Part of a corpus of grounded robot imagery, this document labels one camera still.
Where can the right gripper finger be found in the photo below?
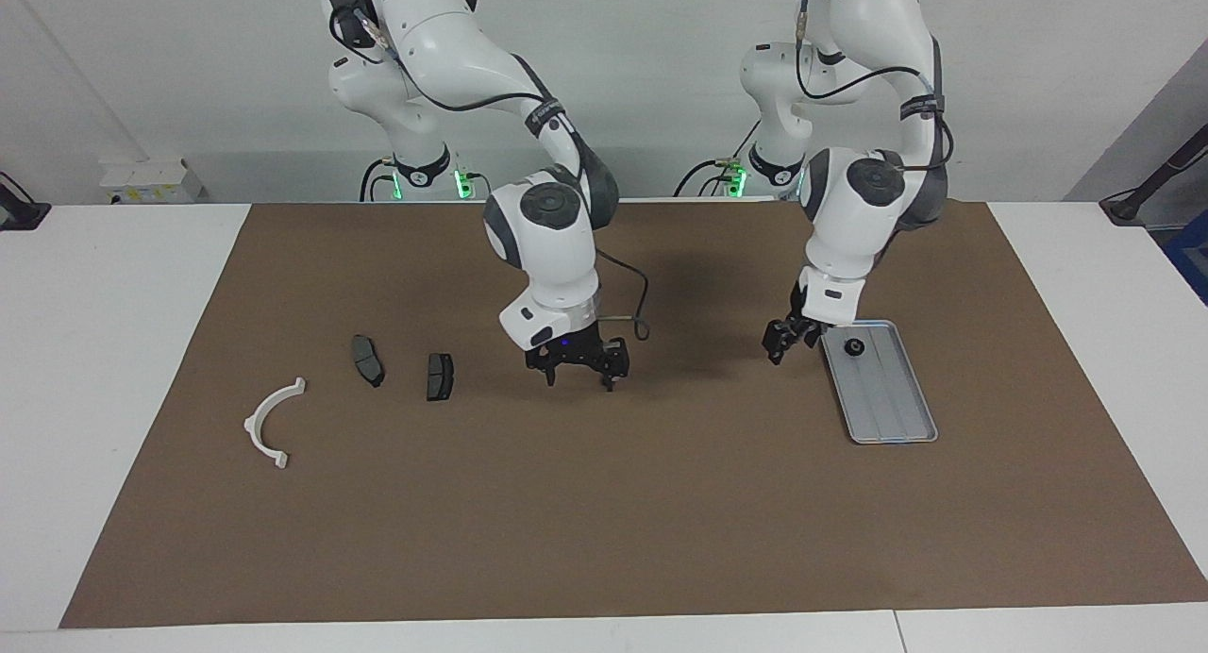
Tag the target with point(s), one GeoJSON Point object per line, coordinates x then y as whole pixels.
{"type": "Point", "coordinates": [550, 373]}
{"type": "Point", "coordinates": [612, 373]}

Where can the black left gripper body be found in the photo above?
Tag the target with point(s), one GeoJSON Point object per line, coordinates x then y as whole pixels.
{"type": "Point", "coordinates": [800, 321]}

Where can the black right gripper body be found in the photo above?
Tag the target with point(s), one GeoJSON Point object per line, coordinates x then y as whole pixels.
{"type": "Point", "coordinates": [576, 349]}

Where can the large black bearing gear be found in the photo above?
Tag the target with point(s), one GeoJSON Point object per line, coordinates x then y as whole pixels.
{"type": "Point", "coordinates": [854, 347]}

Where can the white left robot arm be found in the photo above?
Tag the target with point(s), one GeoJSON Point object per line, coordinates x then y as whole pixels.
{"type": "Point", "coordinates": [849, 228]}

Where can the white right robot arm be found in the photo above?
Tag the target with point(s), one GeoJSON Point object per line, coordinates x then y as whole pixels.
{"type": "Point", "coordinates": [547, 257]}

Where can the silver metal tray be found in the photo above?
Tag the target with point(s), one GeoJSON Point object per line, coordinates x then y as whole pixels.
{"type": "Point", "coordinates": [887, 393]}

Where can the rectangular dark brake pad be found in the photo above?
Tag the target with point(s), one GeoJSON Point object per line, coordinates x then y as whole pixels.
{"type": "Point", "coordinates": [440, 377]}

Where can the brown table mat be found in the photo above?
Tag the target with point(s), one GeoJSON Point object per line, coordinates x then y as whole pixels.
{"type": "Point", "coordinates": [613, 502]}

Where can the curved dark brake pad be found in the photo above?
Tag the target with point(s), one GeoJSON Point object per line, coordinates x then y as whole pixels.
{"type": "Point", "coordinates": [368, 362]}

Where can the blue bin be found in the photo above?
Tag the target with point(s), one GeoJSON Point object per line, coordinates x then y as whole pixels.
{"type": "Point", "coordinates": [1191, 257]}

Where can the black table clamp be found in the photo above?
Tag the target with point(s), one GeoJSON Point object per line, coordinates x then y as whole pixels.
{"type": "Point", "coordinates": [21, 214]}

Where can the white semicircular bracket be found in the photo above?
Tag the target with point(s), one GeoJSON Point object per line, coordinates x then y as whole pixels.
{"type": "Point", "coordinates": [257, 436]}

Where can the white wall box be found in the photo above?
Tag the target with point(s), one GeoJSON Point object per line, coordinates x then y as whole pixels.
{"type": "Point", "coordinates": [151, 179]}

